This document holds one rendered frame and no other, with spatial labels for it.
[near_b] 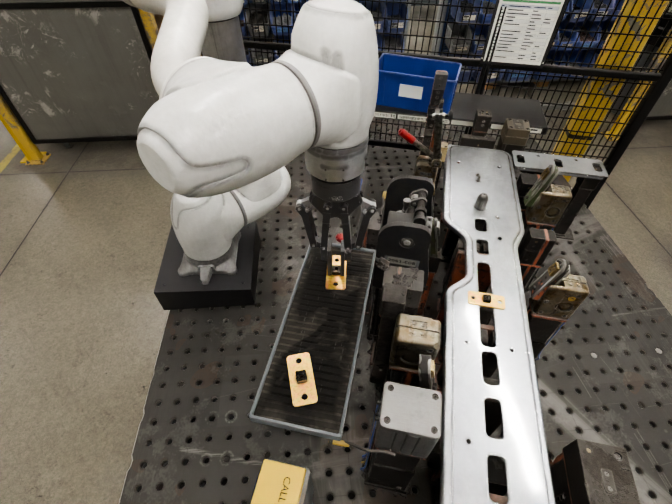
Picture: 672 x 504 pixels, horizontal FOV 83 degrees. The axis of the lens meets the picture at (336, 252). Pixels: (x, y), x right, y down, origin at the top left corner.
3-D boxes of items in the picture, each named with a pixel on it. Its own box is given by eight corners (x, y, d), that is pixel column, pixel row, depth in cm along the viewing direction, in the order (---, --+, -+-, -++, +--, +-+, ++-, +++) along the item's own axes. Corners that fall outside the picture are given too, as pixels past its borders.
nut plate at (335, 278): (345, 290, 72) (345, 286, 71) (325, 289, 72) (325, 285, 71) (346, 256, 78) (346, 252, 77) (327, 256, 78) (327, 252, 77)
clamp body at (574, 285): (540, 371, 110) (602, 301, 84) (496, 362, 111) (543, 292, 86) (535, 342, 116) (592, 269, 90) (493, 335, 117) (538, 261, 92)
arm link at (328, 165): (369, 151, 49) (366, 188, 53) (368, 116, 55) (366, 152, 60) (298, 150, 49) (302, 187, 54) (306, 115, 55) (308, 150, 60)
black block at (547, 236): (526, 308, 124) (566, 246, 103) (492, 302, 126) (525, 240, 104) (523, 288, 130) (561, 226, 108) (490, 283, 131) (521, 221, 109)
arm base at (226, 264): (175, 287, 118) (170, 276, 114) (187, 233, 132) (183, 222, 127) (235, 285, 119) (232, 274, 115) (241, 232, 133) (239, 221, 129)
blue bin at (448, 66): (448, 116, 141) (456, 81, 132) (369, 103, 148) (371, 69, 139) (454, 97, 152) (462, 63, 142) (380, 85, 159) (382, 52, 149)
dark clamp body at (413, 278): (408, 378, 108) (434, 300, 80) (362, 369, 110) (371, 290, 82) (411, 345, 115) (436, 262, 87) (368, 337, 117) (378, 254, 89)
